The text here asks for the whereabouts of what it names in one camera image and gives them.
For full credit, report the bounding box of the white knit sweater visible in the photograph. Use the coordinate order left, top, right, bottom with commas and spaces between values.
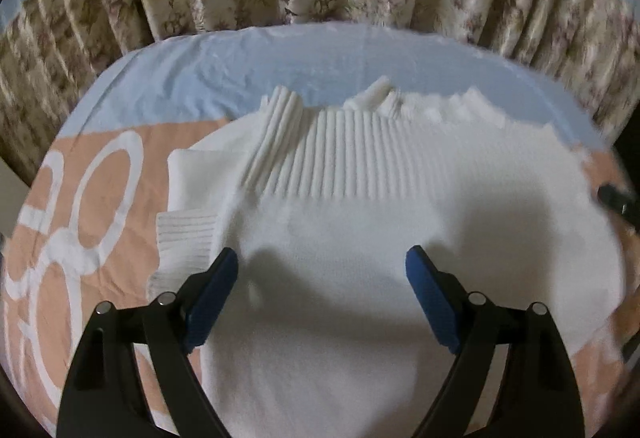
148, 79, 625, 437

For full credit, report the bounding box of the orange blue patterned bedsheet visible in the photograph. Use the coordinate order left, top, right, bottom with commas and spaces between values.
1, 23, 629, 435

